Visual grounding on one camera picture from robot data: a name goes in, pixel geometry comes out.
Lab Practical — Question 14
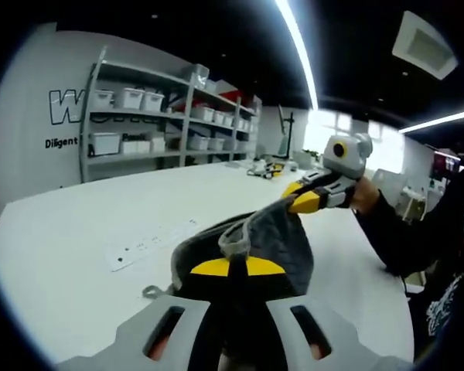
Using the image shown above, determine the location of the grey towel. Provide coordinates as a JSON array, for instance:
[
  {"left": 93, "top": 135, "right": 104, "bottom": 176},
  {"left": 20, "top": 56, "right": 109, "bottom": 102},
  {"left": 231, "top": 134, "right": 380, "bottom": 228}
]
[{"left": 142, "top": 194, "right": 315, "bottom": 301}]

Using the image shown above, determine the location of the person's right hand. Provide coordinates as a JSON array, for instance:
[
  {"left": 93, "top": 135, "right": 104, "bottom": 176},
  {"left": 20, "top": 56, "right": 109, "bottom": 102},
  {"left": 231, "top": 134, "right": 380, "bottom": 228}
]
[{"left": 347, "top": 176, "right": 382, "bottom": 214}]

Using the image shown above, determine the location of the spare gripper with yellow tips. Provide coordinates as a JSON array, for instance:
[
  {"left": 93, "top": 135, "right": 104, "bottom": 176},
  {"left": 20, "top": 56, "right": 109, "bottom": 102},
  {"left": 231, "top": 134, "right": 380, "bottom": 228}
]
[{"left": 247, "top": 158, "right": 285, "bottom": 181}]

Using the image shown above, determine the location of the white office chair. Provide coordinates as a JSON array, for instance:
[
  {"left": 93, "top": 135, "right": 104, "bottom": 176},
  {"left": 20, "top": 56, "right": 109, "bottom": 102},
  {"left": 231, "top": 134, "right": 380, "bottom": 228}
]
[{"left": 370, "top": 168, "right": 427, "bottom": 222}]

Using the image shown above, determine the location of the red display screen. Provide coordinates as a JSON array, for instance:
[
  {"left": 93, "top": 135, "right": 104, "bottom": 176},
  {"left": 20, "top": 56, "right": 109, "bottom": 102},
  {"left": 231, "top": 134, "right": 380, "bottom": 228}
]
[{"left": 432, "top": 151, "right": 462, "bottom": 174}]

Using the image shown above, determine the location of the ceiling light strip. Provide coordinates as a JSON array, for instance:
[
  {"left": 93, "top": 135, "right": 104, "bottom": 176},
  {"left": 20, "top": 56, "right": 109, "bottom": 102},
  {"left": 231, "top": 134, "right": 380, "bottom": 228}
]
[
  {"left": 397, "top": 107, "right": 464, "bottom": 134},
  {"left": 274, "top": 0, "right": 320, "bottom": 111}
]

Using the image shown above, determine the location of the white dotted strip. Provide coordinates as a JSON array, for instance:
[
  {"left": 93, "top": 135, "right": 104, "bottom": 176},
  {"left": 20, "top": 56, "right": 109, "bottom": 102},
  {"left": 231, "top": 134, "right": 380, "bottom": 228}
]
[{"left": 105, "top": 218, "right": 201, "bottom": 274}]

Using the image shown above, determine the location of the grey metal shelf unit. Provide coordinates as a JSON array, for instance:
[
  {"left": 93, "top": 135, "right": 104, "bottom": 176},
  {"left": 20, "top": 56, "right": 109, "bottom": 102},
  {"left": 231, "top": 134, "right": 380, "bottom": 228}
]
[
  {"left": 185, "top": 75, "right": 263, "bottom": 165},
  {"left": 78, "top": 45, "right": 196, "bottom": 185}
]

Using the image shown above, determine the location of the ceiling air vent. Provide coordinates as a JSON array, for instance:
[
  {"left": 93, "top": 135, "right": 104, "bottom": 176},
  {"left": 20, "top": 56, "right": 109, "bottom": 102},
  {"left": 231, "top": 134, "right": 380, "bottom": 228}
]
[{"left": 391, "top": 10, "right": 459, "bottom": 81}]

